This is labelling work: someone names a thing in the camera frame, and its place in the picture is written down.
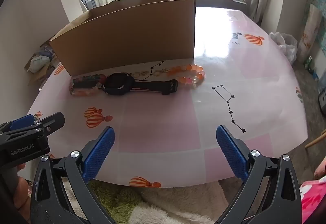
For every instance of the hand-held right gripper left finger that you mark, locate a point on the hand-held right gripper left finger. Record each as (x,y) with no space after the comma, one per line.
(99,152)

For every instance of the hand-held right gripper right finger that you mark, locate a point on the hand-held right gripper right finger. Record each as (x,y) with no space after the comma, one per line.
(231,152)

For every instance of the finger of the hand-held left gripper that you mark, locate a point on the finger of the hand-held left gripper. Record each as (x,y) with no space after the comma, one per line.
(23,121)
(54,122)

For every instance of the black smartwatch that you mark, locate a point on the black smartwatch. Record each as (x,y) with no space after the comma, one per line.
(117,84)

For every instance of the gold butterfly hair clip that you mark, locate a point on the gold butterfly hair clip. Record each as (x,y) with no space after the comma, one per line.
(138,73)

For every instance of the large cardboard box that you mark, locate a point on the large cardboard box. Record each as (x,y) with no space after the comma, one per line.
(127,35)

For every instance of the person's left hand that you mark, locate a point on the person's left hand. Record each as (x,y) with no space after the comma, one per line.
(22,194)

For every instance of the green shaggy rug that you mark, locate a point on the green shaggy rug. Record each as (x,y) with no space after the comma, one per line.
(112,198)

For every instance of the white printed bag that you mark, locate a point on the white printed bag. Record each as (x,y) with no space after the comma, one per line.
(38,63)

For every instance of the pink printed tablecloth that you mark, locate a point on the pink printed tablecloth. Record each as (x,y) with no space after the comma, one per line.
(165,124)

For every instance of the white fluffy rug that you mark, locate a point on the white fluffy rug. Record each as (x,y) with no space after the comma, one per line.
(178,203)

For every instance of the wooden chair leg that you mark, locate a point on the wooden chair leg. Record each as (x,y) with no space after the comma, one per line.
(317,138)

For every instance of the pink printed cloth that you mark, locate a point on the pink printed cloth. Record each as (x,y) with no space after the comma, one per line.
(314,198)

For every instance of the green drink can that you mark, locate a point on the green drink can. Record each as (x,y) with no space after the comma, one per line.
(308,62)

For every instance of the clear plastic bag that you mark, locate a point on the clear plastic bag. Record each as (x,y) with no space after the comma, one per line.
(286,45)

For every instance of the rolled printed poster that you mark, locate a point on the rolled printed poster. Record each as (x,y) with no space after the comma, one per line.
(309,33)

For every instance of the grey side table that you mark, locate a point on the grey side table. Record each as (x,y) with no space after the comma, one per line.
(219,1)

